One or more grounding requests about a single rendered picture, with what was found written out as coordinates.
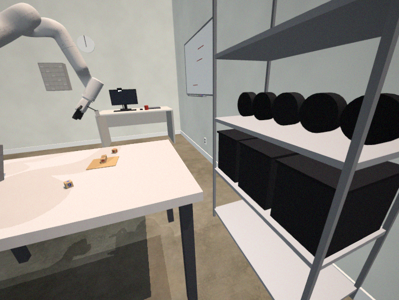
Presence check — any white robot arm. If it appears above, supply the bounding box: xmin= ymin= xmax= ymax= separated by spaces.
xmin=0 ymin=3 xmax=104 ymax=102

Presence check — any tan square mat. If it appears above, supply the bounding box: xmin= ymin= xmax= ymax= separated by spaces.
xmin=86 ymin=156 xmax=119 ymax=170

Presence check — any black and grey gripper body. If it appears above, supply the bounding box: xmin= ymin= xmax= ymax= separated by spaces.
xmin=75 ymin=97 xmax=93 ymax=113

